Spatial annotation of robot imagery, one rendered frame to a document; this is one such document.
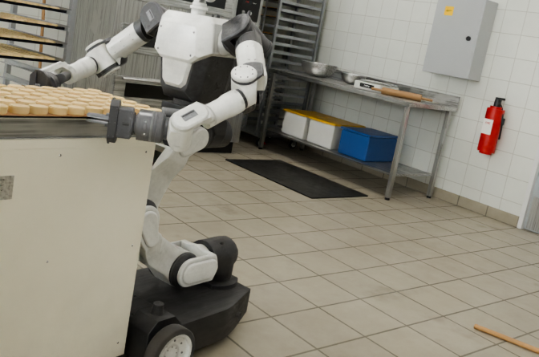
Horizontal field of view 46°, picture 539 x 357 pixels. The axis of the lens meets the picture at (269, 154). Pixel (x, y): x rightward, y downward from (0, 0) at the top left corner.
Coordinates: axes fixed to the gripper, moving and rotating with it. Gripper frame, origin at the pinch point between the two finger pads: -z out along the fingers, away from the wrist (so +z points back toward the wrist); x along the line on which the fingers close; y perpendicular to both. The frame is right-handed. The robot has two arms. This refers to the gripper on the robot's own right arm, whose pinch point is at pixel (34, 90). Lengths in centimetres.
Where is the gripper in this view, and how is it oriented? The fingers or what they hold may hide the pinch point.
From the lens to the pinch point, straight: 217.7
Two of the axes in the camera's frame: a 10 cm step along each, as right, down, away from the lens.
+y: 9.8, 1.5, 1.4
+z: -1.0, -2.2, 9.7
